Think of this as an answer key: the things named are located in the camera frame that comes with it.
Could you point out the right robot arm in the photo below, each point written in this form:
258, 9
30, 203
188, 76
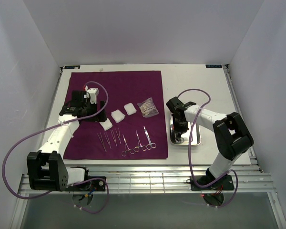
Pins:
231, 134

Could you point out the left blue label sticker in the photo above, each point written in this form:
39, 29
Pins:
71, 67

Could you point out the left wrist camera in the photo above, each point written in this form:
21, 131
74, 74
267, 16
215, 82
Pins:
91, 94

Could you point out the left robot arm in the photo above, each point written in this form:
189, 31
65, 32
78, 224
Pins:
46, 169

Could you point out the steel forceps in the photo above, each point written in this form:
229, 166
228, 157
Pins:
127, 149
140, 146

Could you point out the right blue label sticker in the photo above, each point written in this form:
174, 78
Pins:
211, 66

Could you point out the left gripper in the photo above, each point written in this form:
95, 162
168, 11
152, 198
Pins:
98, 112

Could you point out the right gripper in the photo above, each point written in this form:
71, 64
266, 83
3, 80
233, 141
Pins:
179, 130

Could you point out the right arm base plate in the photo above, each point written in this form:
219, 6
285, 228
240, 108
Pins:
226, 184

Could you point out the purple cloth mat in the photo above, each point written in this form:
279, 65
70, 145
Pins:
120, 88

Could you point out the gauze pad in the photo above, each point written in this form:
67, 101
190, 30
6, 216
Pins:
117, 115
106, 125
130, 109

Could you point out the left gauze pad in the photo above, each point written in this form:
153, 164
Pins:
106, 125

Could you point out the middle gauze pad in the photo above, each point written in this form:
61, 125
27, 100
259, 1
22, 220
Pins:
117, 115

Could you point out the blue label sticker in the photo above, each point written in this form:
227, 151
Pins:
211, 66
71, 67

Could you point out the right gauze pad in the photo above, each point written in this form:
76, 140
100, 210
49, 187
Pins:
130, 109

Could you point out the stainless steel tray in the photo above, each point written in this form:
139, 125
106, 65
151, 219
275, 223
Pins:
196, 137

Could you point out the steel scissors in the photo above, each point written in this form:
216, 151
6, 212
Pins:
180, 141
150, 145

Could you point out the clear plastic packet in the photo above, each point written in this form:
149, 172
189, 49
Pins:
148, 108

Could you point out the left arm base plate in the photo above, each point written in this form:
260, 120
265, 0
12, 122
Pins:
95, 185

